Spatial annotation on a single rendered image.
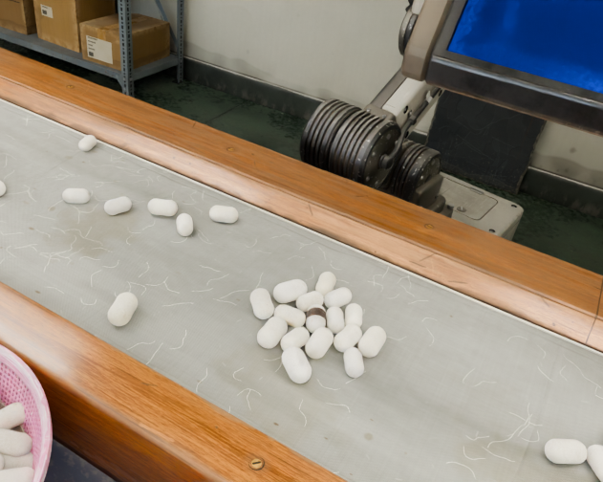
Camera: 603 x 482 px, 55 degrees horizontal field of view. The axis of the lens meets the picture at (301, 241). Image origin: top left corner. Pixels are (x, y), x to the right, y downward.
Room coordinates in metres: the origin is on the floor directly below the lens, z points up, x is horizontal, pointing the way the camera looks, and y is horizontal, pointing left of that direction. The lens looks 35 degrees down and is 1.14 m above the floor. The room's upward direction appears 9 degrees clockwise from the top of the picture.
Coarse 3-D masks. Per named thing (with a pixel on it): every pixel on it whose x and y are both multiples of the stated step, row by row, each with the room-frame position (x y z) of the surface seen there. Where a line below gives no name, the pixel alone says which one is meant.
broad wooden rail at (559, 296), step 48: (0, 48) 0.98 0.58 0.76; (0, 96) 0.84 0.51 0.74; (48, 96) 0.82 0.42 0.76; (96, 96) 0.85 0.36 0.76; (144, 144) 0.73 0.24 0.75; (192, 144) 0.73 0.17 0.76; (240, 144) 0.76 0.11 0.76; (240, 192) 0.65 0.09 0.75; (288, 192) 0.65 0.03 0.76; (336, 192) 0.66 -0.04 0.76; (336, 240) 0.59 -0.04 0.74; (384, 240) 0.58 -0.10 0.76; (432, 240) 0.59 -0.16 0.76; (480, 240) 0.60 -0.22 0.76; (480, 288) 0.52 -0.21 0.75; (528, 288) 0.52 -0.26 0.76; (576, 288) 0.53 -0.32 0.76; (576, 336) 0.47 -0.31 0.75
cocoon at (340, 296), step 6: (342, 288) 0.48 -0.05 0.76; (330, 294) 0.46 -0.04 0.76; (336, 294) 0.46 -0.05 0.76; (342, 294) 0.47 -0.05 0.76; (348, 294) 0.47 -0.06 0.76; (324, 300) 0.46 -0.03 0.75; (330, 300) 0.46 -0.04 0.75; (336, 300) 0.46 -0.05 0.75; (342, 300) 0.46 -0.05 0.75; (348, 300) 0.47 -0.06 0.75; (330, 306) 0.46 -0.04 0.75; (336, 306) 0.46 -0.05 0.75
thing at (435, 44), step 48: (432, 0) 0.33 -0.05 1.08; (480, 0) 0.32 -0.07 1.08; (528, 0) 0.32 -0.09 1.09; (576, 0) 0.31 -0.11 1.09; (432, 48) 0.31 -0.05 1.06; (480, 48) 0.31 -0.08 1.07; (528, 48) 0.30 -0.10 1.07; (576, 48) 0.30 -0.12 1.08; (480, 96) 0.30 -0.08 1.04; (528, 96) 0.29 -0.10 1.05; (576, 96) 0.28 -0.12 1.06
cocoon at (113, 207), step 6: (120, 198) 0.58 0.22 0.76; (126, 198) 0.58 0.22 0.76; (108, 204) 0.56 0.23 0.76; (114, 204) 0.57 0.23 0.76; (120, 204) 0.57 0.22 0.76; (126, 204) 0.57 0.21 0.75; (108, 210) 0.56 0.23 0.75; (114, 210) 0.56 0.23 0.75; (120, 210) 0.57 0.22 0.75; (126, 210) 0.58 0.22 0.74
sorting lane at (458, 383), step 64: (0, 128) 0.74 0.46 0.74; (64, 128) 0.77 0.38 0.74; (128, 192) 0.62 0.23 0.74; (192, 192) 0.65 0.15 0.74; (0, 256) 0.46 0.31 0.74; (64, 256) 0.48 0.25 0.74; (128, 256) 0.49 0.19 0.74; (192, 256) 0.51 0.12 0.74; (256, 256) 0.53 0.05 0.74; (320, 256) 0.55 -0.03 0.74; (192, 320) 0.41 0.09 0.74; (256, 320) 0.43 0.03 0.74; (384, 320) 0.46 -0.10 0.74; (448, 320) 0.47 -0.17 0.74; (512, 320) 0.49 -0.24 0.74; (192, 384) 0.33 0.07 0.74; (256, 384) 0.34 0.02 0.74; (320, 384) 0.36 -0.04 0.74; (384, 384) 0.37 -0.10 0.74; (448, 384) 0.38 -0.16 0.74; (512, 384) 0.39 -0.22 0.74; (576, 384) 0.41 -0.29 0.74; (320, 448) 0.29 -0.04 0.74; (384, 448) 0.30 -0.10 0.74; (448, 448) 0.31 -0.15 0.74; (512, 448) 0.32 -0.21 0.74
